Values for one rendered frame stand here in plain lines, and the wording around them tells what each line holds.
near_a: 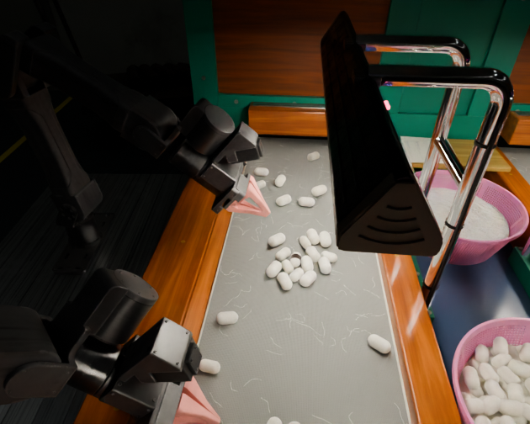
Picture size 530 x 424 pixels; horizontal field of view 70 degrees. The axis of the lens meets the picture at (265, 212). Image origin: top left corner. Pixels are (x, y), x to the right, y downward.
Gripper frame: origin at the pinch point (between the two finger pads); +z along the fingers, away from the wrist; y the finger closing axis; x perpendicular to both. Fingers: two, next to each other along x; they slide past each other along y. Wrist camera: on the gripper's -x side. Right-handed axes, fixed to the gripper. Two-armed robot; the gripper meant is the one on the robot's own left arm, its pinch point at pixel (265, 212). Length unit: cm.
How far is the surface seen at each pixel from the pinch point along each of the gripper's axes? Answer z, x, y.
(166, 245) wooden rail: -10.5, 15.5, -5.5
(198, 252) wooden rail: -5.6, 11.3, -6.9
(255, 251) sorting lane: 3.6, 6.8, -2.8
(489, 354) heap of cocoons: 33.7, -16.6, -20.7
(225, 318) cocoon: 0.5, 7.2, -20.4
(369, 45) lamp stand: -7.5, -32.1, 2.7
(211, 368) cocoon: 0.2, 7.6, -28.7
